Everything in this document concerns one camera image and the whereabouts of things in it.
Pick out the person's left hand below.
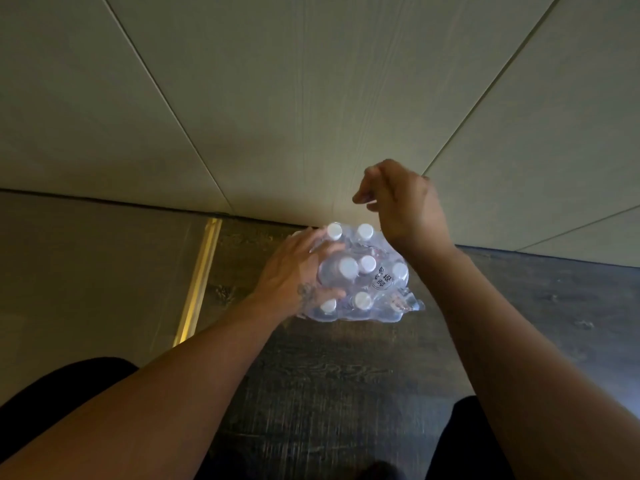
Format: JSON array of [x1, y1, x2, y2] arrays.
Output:
[[248, 227, 348, 321]]

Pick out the person's right hand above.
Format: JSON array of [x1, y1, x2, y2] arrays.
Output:
[[352, 159, 453, 256]]

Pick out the shrink-wrapped pack of water bottles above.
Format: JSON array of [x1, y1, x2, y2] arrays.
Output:
[[287, 222, 426, 325]]

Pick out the person's right forearm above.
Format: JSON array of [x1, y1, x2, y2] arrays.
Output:
[[400, 242, 640, 480]]

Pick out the person's left forearm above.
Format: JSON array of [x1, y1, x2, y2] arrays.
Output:
[[0, 295, 297, 480]]

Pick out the gold metal floor threshold strip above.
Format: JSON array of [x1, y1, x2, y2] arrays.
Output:
[[172, 217, 223, 348]]

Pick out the person's right leg black trousers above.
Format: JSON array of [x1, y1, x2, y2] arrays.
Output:
[[425, 395, 517, 480]]

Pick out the person's leg black trousers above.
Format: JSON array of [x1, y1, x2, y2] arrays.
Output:
[[0, 357, 140, 465], [425, 395, 517, 480]]

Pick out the person's left leg black trousers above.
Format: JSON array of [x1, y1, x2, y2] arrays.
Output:
[[0, 357, 140, 465]]

